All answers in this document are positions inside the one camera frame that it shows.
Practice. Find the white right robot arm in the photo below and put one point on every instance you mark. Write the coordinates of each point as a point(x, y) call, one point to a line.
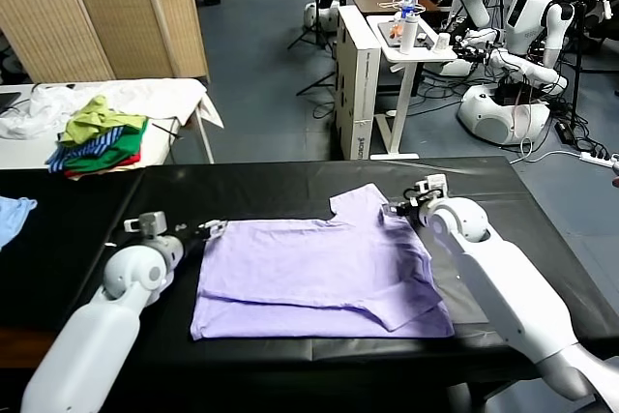
point(508, 277)

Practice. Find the white thermos bottle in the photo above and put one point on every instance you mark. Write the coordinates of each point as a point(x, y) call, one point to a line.
point(408, 37)

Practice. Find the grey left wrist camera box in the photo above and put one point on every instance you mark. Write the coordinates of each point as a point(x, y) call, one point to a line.
point(151, 224)

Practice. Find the white power strip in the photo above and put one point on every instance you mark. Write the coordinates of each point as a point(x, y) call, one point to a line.
point(598, 157)

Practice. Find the black pole stand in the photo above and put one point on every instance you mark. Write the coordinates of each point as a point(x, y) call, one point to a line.
point(578, 69)

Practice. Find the long silver left gripper finger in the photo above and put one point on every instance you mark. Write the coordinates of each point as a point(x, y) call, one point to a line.
point(215, 229)

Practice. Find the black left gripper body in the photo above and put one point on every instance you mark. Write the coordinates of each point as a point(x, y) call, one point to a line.
point(193, 244)

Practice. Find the blue striped garment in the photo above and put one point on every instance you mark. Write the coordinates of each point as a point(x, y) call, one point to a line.
point(97, 146)

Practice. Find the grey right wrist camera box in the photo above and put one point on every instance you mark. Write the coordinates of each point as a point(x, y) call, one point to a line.
point(433, 185)

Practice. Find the bamboo folding screen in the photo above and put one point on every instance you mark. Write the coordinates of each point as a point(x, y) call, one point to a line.
point(97, 7)

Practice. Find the white humanoid robot black shoulders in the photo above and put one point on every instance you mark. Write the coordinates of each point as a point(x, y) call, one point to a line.
point(524, 11)

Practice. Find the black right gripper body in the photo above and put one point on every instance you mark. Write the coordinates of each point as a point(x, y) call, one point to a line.
point(411, 214)

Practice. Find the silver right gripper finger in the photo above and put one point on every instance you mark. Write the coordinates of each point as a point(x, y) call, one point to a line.
point(391, 210)

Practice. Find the orange small item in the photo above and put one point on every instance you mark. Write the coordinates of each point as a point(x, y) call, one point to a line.
point(398, 32)

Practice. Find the white crumpled garment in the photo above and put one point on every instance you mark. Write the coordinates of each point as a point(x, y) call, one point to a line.
point(46, 108)

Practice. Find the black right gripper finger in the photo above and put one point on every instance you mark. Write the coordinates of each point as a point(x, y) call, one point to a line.
point(410, 194)

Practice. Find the tall white cardboard box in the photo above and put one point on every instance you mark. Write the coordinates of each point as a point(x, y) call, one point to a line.
point(359, 94)

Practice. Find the beige folded garment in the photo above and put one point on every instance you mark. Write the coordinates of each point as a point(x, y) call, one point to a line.
point(124, 168)

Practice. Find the clear blue-capped water bottle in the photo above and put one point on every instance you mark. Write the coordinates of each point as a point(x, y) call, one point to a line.
point(409, 3)

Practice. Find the lavender t-shirt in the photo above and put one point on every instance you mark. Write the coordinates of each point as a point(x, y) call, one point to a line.
point(314, 268)

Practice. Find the black light tripod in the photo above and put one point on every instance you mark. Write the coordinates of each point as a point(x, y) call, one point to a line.
point(319, 21)

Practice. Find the white standing desk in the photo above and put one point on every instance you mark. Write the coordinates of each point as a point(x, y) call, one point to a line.
point(410, 94)

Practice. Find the white folding table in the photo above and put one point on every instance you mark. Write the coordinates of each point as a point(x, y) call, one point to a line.
point(24, 152)

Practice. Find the lime green crumpled garment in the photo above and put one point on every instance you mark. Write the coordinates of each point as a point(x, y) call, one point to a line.
point(88, 125)

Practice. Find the black laptop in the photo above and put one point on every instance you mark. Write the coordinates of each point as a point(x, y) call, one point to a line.
point(8, 102)

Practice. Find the large black table cover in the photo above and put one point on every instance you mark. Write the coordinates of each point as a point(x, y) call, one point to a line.
point(522, 190)

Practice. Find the light blue garment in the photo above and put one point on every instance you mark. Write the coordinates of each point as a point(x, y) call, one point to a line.
point(12, 219)

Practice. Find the red folded garment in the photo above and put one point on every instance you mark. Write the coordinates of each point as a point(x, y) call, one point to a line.
point(138, 158)

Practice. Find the white paper cup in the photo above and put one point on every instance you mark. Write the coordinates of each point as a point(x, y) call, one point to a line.
point(442, 43)

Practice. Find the small black table cover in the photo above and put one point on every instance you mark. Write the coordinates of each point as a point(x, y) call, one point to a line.
point(72, 239)

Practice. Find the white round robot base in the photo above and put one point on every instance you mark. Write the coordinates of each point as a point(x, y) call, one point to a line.
point(315, 15)

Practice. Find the black monitor stand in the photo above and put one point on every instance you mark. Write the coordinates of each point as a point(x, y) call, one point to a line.
point(320, 84)

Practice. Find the white draped sheet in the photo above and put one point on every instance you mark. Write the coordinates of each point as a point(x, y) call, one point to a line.
point(160, 97)

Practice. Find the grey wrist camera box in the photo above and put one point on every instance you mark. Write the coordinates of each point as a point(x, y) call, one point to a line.
point(151, 224)
point(433, 185)

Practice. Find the grey tablet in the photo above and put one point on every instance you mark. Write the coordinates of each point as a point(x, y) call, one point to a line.
point(387, 30)

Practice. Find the black power adapter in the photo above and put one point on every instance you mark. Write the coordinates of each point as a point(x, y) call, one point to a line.
point(565, 131)

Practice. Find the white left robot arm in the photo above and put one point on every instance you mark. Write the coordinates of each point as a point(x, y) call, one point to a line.
point(97, 331)

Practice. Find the pile of colourful clothes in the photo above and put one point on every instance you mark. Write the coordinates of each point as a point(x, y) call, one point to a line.
point(129, 139)

